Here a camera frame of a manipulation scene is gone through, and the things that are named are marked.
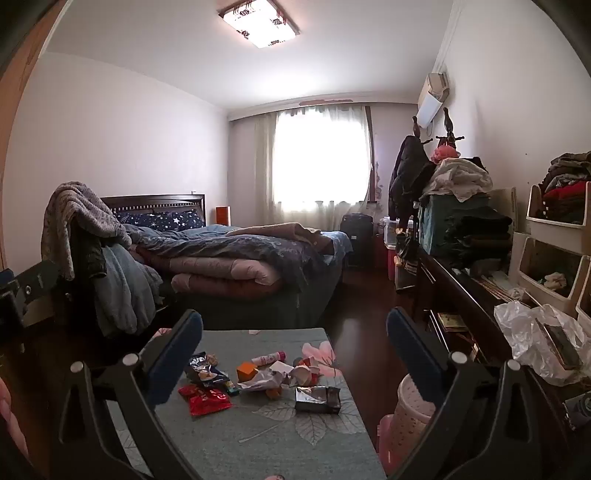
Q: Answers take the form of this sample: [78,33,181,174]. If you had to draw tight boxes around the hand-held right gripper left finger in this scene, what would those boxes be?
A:
[48,309,204,480]

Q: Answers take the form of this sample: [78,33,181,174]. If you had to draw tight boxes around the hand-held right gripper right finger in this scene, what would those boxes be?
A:
[385,307,546,480]

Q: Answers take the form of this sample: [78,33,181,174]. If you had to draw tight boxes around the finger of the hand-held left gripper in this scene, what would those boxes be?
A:
[0,259,63,333]

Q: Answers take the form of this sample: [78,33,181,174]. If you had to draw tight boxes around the dark foil snack wrapper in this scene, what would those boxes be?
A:
[185,352,230,388]

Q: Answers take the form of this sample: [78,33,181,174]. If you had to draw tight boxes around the red snack packet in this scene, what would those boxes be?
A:
[178,385,233,417]

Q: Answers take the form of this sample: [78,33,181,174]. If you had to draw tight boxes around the pink perforated wastebasket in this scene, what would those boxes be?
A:
[379,373,437,472]

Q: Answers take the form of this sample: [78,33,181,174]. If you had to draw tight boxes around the white paper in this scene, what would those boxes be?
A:
[238,361,296,393]

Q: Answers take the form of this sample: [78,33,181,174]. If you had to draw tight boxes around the grey knitted blanket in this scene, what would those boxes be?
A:
[41,182,132,280]

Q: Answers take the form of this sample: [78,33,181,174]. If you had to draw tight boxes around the long dark wooden cabinet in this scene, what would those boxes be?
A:
[416,249,591,480]

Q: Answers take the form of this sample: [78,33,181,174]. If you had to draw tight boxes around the light blue fleece blanket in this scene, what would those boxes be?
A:
[95,244,162,335]

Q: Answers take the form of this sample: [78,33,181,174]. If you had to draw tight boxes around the pink folded quilt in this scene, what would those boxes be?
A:
[168,256,282,301]

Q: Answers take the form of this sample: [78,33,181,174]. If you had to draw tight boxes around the dark hanging bag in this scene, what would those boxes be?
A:
[394,231,421,291]

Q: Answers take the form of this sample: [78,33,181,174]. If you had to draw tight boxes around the black silver box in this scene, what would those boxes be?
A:
[295,385,341,415]

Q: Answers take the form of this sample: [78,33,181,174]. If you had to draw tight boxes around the red white cup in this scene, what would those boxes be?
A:
[291,355,321,386]

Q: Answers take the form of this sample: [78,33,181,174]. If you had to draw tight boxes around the white plastic bag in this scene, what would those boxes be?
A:
[494,301,591,386]

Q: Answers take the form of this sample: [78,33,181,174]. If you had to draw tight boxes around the bed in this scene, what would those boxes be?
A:
[100,194,354,330]

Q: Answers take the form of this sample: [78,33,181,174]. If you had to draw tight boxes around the teal floral tablecloth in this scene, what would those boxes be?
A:
[104,328,389,480]

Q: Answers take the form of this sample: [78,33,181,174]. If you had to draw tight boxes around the blue patterned duvet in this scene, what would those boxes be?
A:
[134,224,352,291]

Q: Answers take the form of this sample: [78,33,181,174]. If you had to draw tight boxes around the black suitcase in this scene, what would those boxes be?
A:
[341,213,374,268]

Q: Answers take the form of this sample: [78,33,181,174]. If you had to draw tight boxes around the teal storage box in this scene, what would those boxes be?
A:
[418,194,490,257]

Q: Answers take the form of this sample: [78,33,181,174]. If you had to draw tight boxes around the blue star print pillow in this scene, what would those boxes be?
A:
[115,209,205,232]

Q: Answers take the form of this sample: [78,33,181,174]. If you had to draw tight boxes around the person's pink clothing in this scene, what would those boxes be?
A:
[0,378,28,467]

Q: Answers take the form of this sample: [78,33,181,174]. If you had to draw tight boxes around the dark wooden headboard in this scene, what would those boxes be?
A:
[100,194,206,217]

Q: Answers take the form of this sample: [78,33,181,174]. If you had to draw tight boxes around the stack of folded dark clothes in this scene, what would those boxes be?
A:
[445,205,514,268]

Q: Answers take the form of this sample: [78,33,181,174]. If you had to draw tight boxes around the brown wallet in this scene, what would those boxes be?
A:
[536,318,583,370]

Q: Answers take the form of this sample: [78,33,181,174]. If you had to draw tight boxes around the brown blanket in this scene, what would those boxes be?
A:
[226,222,324,245]

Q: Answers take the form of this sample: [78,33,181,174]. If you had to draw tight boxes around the white board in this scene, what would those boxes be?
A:
[489,187,518,232]

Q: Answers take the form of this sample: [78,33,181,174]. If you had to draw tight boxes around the dark printed box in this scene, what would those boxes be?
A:
[563,392,591,430]

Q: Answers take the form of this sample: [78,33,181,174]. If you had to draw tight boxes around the white cloth pile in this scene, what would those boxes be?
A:
[420,158,494,201]

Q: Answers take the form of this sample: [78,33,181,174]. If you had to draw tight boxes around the white storage bin with clothes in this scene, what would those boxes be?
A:
[526,180,591,254]

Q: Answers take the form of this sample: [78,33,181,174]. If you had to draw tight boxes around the sheer window curtain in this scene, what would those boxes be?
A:
[254,105,374,222]

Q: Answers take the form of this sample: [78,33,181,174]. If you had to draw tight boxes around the pile of red dark clothes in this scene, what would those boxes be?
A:
[540,152,591,224]

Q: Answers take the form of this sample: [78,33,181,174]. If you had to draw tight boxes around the wooden coat rack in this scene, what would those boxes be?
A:
[412,107,465,153]

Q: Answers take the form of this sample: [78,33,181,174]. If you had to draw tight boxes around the white air conditioner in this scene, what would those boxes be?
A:
[417,71,451,126]

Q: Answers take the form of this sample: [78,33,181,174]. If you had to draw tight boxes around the square ceiling lamp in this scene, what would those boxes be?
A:
[217,0,300,49]

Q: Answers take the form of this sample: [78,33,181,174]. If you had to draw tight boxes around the wooden door frame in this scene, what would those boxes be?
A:
[0,0,70,268]

